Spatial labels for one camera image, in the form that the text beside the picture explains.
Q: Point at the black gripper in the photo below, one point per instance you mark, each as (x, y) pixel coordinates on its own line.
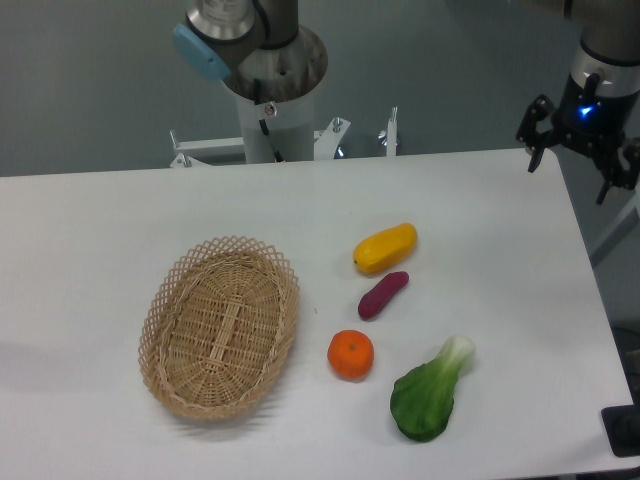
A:
(590, 125)

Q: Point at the purple sweet potato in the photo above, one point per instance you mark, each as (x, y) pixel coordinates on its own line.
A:
(376, 299)

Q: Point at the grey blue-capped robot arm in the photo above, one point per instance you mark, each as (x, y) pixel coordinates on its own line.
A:
(217, 36)

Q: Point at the white table leg strut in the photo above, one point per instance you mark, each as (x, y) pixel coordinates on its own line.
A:
(617, 229)

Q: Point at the yellow mango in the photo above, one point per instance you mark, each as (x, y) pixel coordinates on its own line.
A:
(385, 249)

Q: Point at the black device at table edge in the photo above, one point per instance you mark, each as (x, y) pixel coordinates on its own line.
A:
(622, 428)

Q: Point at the green bok choy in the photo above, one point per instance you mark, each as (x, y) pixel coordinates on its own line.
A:
(422, 400)

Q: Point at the orange tangerine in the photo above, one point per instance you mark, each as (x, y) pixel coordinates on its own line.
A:
(351, 354)

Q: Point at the oval wicker basket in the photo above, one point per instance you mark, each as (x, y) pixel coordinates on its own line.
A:
(219, 329)

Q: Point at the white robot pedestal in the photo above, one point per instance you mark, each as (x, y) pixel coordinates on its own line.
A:
(280, 85)

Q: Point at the white metal mounting frame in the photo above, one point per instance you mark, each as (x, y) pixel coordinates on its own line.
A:
(264, 146)

